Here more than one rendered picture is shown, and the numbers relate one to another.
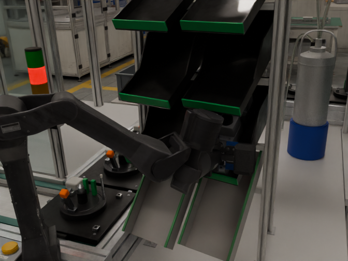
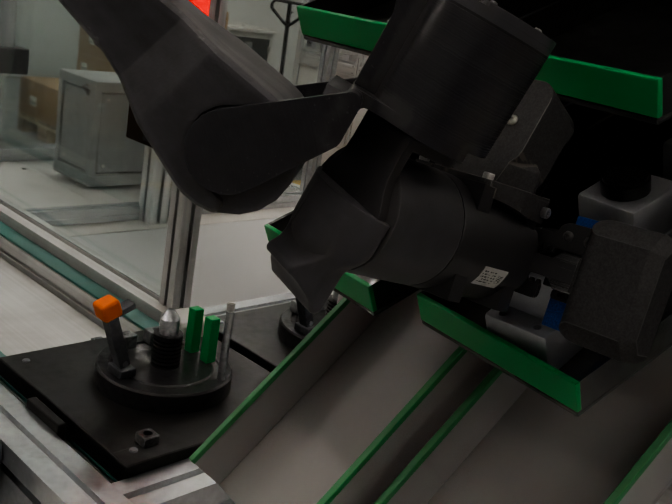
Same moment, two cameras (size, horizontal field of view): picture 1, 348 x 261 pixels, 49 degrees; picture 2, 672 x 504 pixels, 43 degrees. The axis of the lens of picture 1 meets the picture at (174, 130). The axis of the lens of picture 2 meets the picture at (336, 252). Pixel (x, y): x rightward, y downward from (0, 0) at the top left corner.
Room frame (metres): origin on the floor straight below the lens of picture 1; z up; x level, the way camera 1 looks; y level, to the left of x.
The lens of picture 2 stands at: (0.25, -0.14, 1.38)
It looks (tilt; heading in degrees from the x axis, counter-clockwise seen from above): 17 degrees down; 20
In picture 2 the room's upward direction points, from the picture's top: 10 degrees clockwise
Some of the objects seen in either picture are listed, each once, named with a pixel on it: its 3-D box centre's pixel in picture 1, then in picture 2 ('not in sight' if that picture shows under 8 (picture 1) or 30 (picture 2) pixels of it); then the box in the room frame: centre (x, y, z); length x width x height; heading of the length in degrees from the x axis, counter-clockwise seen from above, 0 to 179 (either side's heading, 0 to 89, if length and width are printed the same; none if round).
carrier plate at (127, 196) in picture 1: (84, 209); (162, 388); (0.96, 0.28, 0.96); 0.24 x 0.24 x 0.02; 68
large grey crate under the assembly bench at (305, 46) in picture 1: (305, 47); not in sight; (5.99, -2.11, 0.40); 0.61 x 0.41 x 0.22; 67
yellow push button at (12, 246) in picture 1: (10, 248); not in sight; (0.79, 0.44, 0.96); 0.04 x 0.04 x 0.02
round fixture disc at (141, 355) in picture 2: (83, 204); (164, 372); (0.96, 0.28, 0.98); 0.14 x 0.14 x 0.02
